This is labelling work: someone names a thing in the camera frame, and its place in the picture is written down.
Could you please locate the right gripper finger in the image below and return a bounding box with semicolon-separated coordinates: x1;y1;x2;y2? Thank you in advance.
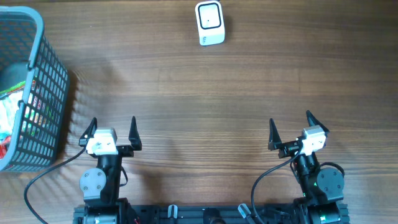
268;118;282;151
306;110;330;136

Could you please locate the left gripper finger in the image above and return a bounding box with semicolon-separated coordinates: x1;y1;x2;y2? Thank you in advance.
78;117;97;147
128;116;142;151

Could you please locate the green snack bag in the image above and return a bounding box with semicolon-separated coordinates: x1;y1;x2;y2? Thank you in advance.
1;81;25;98

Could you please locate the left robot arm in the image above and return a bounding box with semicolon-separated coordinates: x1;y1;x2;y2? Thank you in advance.
73;117;142;224

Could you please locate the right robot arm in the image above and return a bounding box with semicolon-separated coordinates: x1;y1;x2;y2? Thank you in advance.
261;111;350;224

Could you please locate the white barcode scanner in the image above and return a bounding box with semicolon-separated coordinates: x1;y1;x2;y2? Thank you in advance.
195;1;225;46

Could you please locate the grey plastic shopping basket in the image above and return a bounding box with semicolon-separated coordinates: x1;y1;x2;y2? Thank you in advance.
1;6;70;172

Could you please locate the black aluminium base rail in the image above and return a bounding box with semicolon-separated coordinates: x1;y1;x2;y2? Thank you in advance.
73;203;350;224

